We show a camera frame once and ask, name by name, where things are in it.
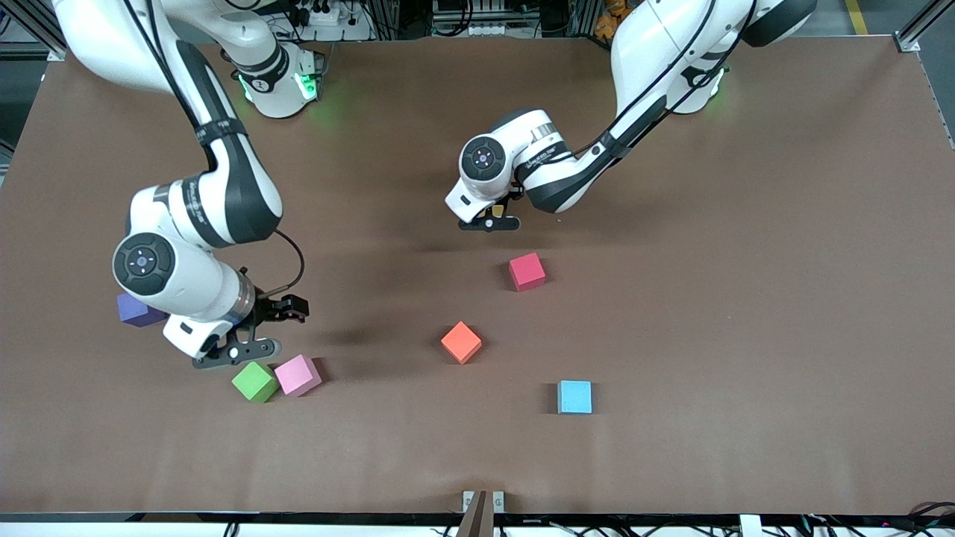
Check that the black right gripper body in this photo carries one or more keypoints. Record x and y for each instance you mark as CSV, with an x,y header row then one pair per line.
x,y
273,308

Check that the pink foam block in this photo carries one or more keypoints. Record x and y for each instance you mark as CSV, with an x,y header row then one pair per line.
x,y
297,375

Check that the green foam block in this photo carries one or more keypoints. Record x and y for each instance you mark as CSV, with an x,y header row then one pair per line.
x,y
255,382

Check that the red foam block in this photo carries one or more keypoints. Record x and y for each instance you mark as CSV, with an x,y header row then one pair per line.
x,y
527,271

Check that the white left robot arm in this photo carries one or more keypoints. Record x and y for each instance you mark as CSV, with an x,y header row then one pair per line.
x,y
567,179

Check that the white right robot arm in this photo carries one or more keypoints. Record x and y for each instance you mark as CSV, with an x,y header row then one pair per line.
x,y
224,201

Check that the purple foam block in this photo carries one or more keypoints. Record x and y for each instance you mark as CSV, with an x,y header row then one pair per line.
x,y
134,313

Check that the orange foam block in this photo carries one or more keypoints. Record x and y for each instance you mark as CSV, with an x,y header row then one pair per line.
x,y
461,342

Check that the grey metal equipment rack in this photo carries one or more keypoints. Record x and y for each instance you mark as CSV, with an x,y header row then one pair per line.
x,y
477,19

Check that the bag of orange items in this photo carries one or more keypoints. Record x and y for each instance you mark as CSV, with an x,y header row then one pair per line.
x,y
606,26

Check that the light blue foam block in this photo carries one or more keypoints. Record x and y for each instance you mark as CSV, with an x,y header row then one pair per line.
x,y
575,397

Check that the white power strip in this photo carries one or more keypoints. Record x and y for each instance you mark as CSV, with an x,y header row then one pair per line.
x,y
324,16

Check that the white tag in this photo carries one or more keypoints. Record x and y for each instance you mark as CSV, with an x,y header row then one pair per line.
x,y
750,526

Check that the small metal table bracket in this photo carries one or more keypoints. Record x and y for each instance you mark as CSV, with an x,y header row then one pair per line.
x,y
498,501

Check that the aluminium frame post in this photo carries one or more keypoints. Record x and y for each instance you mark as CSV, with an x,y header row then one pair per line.
x,y
30,22
921,26

